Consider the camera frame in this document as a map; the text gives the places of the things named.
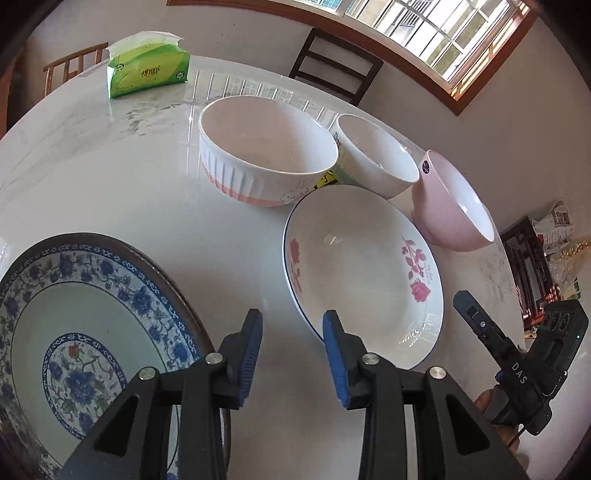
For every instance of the dark wooden chair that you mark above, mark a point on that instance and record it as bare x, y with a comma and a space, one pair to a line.
337, 69

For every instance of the blue floral plate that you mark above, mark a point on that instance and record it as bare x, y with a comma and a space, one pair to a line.
92, 314

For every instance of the ribbed white bowl pink base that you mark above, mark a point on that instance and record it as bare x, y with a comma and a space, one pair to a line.
258, 138

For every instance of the green tissue pack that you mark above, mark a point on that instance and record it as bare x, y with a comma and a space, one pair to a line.
147, 74

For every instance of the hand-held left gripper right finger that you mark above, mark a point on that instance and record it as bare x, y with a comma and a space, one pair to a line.
332, 355

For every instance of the yellow oval table sticker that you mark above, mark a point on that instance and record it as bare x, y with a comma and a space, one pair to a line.
328, 179

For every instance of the light wooden chair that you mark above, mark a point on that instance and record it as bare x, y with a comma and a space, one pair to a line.
69, 62

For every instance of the white bowl with blue print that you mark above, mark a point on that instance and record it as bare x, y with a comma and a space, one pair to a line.
383, 157

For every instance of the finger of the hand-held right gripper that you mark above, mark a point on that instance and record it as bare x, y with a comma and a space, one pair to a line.
480, 323

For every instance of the person's right hand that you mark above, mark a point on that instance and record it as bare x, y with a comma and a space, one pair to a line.
485, 401

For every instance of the newspaper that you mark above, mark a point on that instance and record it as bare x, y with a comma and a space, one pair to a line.
554, 221

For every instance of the white plate with pink roses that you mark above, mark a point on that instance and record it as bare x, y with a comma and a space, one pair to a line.
360, 267

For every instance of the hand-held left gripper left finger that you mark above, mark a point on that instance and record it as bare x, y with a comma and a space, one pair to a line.
251, 355

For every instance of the dark carved wooden furniture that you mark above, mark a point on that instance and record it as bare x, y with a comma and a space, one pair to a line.
526, 267

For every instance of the wood-framed window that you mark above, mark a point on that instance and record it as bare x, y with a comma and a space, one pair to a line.
415, 27

